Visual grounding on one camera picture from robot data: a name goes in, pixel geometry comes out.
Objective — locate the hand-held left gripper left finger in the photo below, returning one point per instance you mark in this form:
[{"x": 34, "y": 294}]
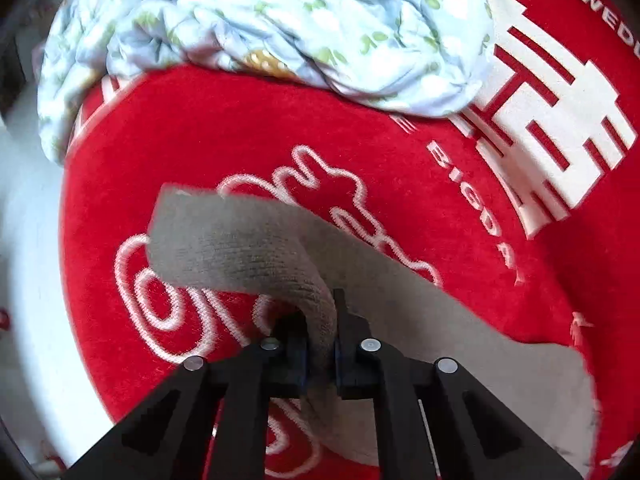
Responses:
[{"x": 299, "y": 362}]

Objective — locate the light blue floral quilt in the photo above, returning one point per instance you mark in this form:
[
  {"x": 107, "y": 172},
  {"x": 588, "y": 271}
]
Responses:
[{"x": 300, "y": 20}]

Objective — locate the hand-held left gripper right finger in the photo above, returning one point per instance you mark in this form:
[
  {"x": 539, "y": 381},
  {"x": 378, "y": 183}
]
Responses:
[{"x": 342, "y": 362}]

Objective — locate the red printed blanket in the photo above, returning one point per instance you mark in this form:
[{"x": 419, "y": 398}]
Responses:
[{"x": 200, "y": 135}]

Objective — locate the grey knitted garment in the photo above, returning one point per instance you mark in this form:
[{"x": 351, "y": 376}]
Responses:
[{"x": 240, "y": 252}]

